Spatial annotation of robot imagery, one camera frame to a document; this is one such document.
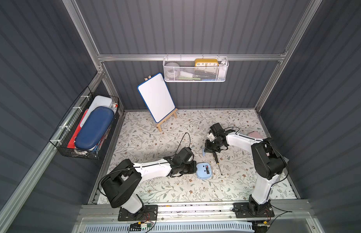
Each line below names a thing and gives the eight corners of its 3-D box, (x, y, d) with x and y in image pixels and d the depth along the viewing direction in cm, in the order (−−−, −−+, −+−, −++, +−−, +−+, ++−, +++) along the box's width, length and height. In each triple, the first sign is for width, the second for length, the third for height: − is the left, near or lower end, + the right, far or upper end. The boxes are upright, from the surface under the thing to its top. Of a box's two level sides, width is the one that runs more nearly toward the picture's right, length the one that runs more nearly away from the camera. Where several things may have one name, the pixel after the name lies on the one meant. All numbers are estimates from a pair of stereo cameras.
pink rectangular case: (248, 136, 106) (249, 134, 104) (248, 132, 109) (249, 129, 107) (262, 139, 105) (263, 137, 103) (261, 134, 107) (263, 132, 105)
